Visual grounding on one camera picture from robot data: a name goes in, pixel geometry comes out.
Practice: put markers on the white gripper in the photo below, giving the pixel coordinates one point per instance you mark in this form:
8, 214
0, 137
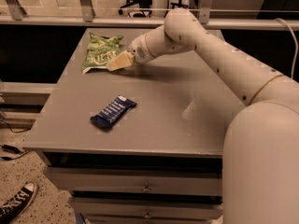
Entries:
139, 50

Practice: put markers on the green jalapeno chip bag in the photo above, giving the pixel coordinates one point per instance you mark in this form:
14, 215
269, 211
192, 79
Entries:
100, 51

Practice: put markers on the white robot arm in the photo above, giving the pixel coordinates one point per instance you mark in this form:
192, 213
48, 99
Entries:
260, 156

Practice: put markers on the blue snack bar wrapper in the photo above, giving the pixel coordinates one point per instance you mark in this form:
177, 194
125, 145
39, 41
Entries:
113, 112

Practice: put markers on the grey drawer cabinet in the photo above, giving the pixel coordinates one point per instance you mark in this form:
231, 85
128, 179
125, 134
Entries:
178, 125

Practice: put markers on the metal glass railing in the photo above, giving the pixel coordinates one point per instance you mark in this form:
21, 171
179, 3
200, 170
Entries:
214, 14

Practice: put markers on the top grey drawer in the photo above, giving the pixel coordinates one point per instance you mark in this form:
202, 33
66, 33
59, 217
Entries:
147, 182

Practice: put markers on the grey drawer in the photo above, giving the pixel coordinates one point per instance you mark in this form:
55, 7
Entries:
147, 182
145, 209

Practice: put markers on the black white sneaker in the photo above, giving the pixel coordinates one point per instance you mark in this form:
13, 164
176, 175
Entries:
17, 204

